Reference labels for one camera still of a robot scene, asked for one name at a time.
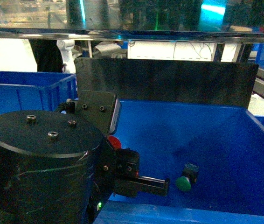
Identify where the blue bin upper left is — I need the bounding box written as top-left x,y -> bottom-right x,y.
0,71 -> 77,114

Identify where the red mushroom push button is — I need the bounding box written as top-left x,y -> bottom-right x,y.
108,135 -> 122,149

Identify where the black back panel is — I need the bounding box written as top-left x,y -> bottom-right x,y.
75,57 -> 258,108

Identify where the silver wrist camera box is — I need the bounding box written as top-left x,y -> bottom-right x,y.
75,90 -> 121,136

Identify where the green push button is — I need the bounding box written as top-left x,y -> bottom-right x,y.
175,163 -> 199,192

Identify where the blue target bin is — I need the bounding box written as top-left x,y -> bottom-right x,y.
95,100 -> 264,224

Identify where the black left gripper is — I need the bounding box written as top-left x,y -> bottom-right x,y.
85,139 -> 170,224

